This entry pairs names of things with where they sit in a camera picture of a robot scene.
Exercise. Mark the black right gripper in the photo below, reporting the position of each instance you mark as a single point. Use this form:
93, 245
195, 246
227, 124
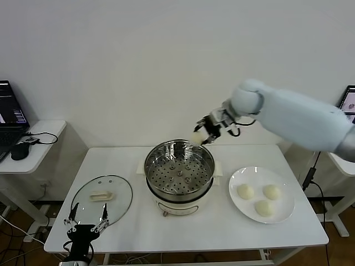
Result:
215, 126

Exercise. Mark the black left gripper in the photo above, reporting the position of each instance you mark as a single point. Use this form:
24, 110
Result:
81, 235

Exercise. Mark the white steamed baozi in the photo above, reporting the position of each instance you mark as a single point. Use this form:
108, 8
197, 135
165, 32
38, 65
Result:
197, 138
264, 207
271, 192
245, 192

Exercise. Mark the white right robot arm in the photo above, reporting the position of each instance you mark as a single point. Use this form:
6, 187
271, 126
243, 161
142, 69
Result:
291, 110

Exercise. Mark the steel steamer basket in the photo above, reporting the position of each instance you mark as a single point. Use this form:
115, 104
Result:
158, 184

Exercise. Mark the white round plate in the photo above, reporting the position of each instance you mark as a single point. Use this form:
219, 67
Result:
238, 205

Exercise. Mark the cream electric cooker base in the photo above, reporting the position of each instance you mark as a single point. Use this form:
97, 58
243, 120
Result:
177, 206

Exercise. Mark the black computer mouse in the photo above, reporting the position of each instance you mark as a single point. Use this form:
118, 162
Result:
20, 152

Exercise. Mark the black usb hub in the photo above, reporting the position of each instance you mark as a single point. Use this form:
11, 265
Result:
32, 140

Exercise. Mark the white side table with mouse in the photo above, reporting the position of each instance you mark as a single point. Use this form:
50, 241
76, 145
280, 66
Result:
47, 130

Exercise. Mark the black laptop with dark screen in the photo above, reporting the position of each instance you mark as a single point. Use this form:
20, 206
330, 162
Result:
11, 110

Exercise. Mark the white side table with label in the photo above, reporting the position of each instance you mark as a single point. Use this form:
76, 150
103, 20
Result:
345, 167

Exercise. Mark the grey laptop with image windows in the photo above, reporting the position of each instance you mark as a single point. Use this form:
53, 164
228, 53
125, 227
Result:
350, 99

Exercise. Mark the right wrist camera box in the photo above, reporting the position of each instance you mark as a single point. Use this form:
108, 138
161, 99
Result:
229, 126

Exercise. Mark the white wall outlet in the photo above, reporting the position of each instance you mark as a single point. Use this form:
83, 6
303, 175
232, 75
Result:
45, 184

